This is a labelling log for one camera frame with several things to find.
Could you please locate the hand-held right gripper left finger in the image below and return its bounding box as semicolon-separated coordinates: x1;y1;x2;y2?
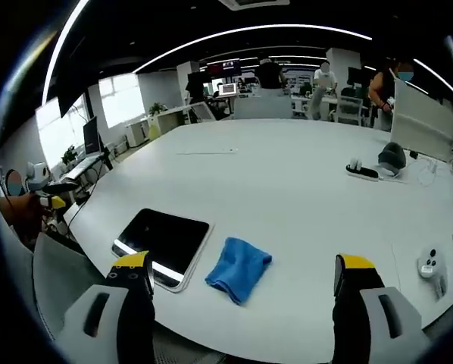
55;249;157;364

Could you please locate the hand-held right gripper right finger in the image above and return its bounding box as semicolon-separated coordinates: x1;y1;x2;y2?
331;253;435;364

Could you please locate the black tablet with white frame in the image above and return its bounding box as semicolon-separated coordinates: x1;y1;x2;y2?
111;207;217;293

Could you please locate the blue cleaning cloth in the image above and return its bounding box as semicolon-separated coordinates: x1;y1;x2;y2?
204;237;273;306

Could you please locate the white side desk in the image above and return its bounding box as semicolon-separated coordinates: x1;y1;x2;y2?
58;154;105;183

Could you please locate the small green potted plant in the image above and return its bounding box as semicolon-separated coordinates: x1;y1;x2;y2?
61;145;78;165

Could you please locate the black computer monitor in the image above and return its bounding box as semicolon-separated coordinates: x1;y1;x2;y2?
83;116;103;156

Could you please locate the grey office chair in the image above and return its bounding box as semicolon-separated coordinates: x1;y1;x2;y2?
32;231;108;340

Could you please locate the white device with black buttons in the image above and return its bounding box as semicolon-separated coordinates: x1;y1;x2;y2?
416;246;449;300

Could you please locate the black hanging screen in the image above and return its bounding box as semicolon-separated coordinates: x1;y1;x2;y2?
56;71;90;118

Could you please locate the white low cabinet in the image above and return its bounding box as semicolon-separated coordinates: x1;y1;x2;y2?
125;120;151;148

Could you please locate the white counter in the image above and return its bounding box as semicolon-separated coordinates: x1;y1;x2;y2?
155;105;192;134

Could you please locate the long ceiling light strip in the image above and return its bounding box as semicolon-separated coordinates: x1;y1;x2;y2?
42;0;90;104

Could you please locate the black power strip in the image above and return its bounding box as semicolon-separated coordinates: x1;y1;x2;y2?
345;162;380;183

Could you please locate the grey fabric cap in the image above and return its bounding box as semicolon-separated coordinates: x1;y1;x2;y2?
377;141;407;171

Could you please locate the white desk partition panel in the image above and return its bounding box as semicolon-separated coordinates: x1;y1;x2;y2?
390;80;453;163

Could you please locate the curved ceiling light strip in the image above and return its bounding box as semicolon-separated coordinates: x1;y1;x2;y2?
133;24;374;74

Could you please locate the black cable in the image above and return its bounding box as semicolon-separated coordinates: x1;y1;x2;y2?
64;162;112;238

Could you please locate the white cable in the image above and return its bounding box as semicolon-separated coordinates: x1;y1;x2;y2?
377;155;445;187

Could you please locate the red wall screen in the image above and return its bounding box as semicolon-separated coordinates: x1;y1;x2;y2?
206;60;242;76

